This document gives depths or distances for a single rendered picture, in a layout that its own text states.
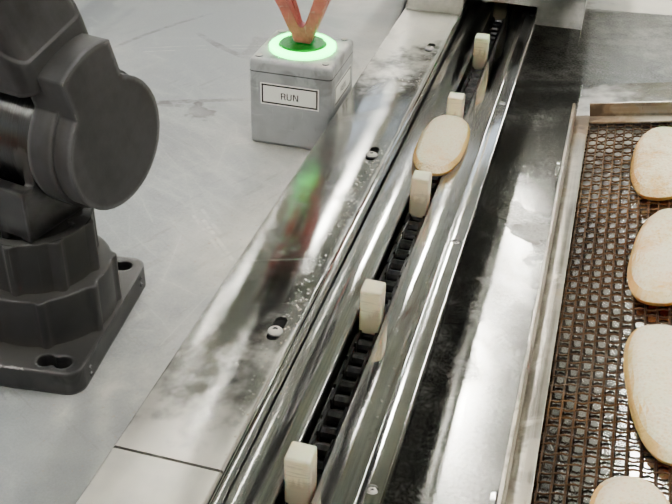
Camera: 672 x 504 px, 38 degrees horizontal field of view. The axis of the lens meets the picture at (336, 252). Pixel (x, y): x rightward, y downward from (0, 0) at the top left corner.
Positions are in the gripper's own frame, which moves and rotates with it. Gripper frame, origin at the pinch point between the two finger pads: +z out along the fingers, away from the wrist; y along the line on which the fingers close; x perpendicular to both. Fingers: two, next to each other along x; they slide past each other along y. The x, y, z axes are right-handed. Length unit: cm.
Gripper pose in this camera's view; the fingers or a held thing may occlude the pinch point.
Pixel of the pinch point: (303, 32)
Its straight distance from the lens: 81.5
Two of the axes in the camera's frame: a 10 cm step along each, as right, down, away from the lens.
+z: -0.2, 8.3, 5.6
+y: -2.7, 5.4, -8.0
